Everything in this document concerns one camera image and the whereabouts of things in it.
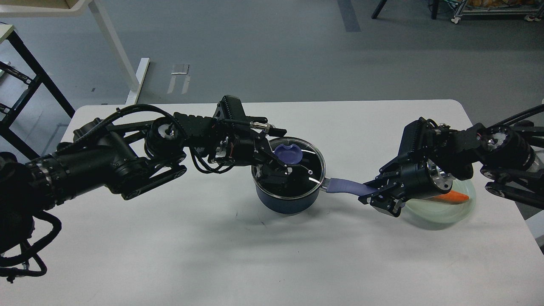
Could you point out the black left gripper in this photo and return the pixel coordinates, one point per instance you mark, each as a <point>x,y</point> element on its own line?
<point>254,149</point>

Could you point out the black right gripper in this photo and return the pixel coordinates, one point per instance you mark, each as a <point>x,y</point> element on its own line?
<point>414,181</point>

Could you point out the glass lid with blue knob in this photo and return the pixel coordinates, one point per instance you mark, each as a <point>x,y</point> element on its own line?
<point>306,166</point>

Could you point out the blue saucepan with handle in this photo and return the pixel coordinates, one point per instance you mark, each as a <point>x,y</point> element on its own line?
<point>329,185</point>

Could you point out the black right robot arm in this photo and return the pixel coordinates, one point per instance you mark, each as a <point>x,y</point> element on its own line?
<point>431,155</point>

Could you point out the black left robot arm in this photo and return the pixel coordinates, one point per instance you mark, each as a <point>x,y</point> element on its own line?
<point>134,150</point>

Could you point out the pale green plate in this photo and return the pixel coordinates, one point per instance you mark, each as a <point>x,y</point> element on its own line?
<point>435,215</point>

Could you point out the orange toy carrot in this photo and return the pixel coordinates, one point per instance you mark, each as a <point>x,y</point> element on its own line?
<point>453,197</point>

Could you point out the black furniture leg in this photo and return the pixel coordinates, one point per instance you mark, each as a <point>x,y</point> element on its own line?
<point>378,9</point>

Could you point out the wheeled cart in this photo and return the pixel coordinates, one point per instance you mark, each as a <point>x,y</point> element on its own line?
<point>531,9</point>

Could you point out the white table leg frame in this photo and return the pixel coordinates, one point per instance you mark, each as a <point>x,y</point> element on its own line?
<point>134,77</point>

